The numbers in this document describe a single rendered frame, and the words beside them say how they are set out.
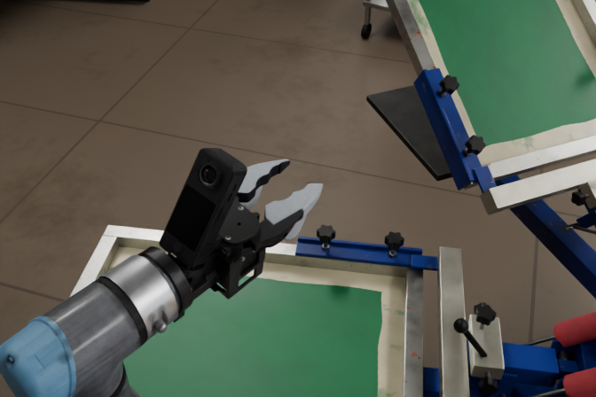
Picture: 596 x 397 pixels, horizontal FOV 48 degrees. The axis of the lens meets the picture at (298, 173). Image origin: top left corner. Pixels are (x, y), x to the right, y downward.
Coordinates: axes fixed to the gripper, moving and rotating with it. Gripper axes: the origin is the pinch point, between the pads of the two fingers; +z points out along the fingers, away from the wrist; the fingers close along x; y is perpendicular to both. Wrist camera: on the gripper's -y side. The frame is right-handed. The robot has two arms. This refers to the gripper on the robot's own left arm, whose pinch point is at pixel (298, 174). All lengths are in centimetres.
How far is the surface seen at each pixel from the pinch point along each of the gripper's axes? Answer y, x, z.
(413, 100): 79, -47, 121
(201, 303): 77, -34, 16
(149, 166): 193, -175, 107
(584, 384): 55, 39, 45
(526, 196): 52, 8, 78
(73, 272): 189, -141, 39
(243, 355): 75, -17, 13
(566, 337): 57, 32, 54
